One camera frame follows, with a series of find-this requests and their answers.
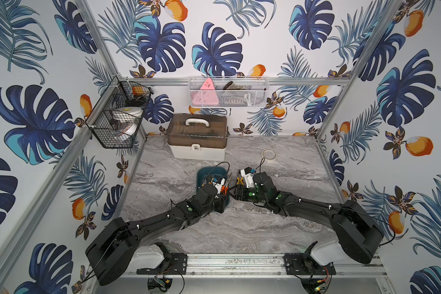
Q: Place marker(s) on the masking tape roll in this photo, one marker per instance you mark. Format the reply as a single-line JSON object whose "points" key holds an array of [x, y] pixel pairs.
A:
{"points": [[269, 154]]}

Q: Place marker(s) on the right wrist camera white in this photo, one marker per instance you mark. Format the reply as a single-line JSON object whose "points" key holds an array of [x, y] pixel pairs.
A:
{"points": [[247, 177]]}

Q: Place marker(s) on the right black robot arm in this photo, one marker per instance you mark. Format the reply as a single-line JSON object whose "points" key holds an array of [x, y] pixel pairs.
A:
{"points": [[358, 233]]}

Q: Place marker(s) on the white brown lidded toolbox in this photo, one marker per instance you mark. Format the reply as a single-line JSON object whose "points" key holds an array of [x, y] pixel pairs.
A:
{"points": [[197, 137]]}

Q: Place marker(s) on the black wire wall basket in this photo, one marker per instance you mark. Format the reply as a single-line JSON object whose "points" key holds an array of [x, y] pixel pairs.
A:
{"points": [[119, 93]]}

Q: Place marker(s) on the pink triangle ruler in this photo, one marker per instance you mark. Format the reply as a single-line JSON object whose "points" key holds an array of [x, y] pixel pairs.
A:
{"points": [[206, 96]]}

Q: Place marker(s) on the teal plastic storage bin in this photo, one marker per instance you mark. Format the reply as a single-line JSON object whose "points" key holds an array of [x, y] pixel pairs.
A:
{"points": [[205, 176]]}

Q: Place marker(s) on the yellow black combination pliers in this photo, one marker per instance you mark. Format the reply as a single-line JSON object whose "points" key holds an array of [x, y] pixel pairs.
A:
{"points": [[240, 182]]}

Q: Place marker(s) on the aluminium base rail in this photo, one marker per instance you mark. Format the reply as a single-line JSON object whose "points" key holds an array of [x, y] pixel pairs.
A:
{"points": [[247, 265]]}

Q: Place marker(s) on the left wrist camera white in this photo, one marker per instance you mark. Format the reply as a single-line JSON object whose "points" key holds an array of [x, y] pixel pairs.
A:
{"points": [[218, 182]]}

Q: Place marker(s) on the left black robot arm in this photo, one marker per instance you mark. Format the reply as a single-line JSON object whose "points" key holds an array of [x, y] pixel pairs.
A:
{"points": [[123, 247]]}

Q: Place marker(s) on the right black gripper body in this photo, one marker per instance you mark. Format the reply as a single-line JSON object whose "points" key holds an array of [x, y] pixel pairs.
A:
{"points": [[250, 195]]}

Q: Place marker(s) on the white mesh wall basket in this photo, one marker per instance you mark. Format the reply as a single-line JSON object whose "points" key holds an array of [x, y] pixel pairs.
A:
{"points": [[235, 92]]}

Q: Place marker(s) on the orange black needle pliers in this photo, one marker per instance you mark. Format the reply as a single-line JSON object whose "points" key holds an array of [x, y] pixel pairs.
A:
{"points": [[225, 187]]}

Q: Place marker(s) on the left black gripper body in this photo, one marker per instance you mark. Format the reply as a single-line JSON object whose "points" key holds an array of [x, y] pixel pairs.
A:
{"points": [[220, 200]]}

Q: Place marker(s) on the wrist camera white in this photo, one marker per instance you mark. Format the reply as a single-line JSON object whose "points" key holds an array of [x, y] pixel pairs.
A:
{"points": [[247, 177], [218, 182]]}

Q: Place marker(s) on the white tape dispenser in basket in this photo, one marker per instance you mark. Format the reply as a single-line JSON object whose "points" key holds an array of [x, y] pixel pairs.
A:
{"points": [[124, 121]]}

